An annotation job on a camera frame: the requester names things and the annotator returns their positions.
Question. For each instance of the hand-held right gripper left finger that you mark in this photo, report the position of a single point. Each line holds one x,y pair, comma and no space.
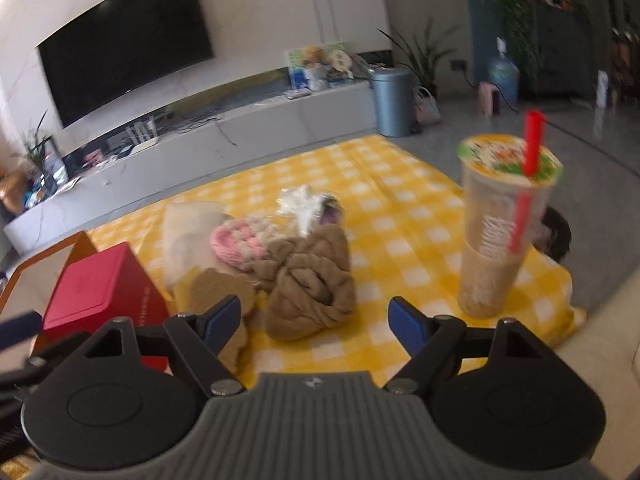
222,317

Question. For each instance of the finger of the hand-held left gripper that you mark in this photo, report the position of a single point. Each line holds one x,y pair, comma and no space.
20,329

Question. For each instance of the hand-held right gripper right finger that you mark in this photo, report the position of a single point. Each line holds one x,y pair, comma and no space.
406,324

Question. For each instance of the brown plush cloth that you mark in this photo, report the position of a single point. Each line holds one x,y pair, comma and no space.
215,285

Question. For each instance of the pink knitted hat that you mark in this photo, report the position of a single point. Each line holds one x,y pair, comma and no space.
230,250

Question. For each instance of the white foam net sleeve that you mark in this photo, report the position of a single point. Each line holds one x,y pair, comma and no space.
190,240

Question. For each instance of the brown knotted towel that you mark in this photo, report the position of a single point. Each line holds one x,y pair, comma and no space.
305,290

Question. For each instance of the orange cardboard box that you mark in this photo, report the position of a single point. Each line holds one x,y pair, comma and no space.
82,250

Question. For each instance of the red box lid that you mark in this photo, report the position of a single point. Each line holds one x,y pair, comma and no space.
100,285

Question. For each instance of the milk tea plastic cup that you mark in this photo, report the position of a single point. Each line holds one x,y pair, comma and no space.
492,270

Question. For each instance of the yellow checked blanket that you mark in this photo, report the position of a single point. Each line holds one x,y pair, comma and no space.
400,220

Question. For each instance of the orange plush toy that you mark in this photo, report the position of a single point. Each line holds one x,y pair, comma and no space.
12,192

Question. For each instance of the grey television console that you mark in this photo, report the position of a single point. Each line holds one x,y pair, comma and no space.
200,155

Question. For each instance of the small potted plant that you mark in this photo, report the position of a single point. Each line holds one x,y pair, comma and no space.
35,147

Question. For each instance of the pink photo card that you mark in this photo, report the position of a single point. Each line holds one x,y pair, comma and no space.
92,158

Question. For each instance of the white router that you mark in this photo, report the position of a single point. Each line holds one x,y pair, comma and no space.
142,135

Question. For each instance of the red drinking straw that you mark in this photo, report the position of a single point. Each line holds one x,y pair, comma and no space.
531,150

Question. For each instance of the woven checked bag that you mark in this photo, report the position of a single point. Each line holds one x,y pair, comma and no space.
426,107

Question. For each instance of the grey-blue trash can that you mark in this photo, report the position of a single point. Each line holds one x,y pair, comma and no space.
392,105

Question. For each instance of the small pink heater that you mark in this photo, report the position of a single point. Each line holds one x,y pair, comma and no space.
488,99

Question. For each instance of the green and blue picture board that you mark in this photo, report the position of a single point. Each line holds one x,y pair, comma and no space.
297,77

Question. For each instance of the long-leaf potted plant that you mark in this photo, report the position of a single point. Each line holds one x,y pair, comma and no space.
425,60

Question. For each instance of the blue water dispenser bottle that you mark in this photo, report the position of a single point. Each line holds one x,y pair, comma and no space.
504,77

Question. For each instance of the black flat television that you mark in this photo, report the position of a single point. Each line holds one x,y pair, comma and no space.
125,45

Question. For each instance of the white bottle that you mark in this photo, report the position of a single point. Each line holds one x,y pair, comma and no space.
602,89

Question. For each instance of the dark storage cabinet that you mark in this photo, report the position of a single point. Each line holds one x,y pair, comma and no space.
570,50

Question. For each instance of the tall green leafy plant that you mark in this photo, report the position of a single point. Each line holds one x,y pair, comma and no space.
510,10

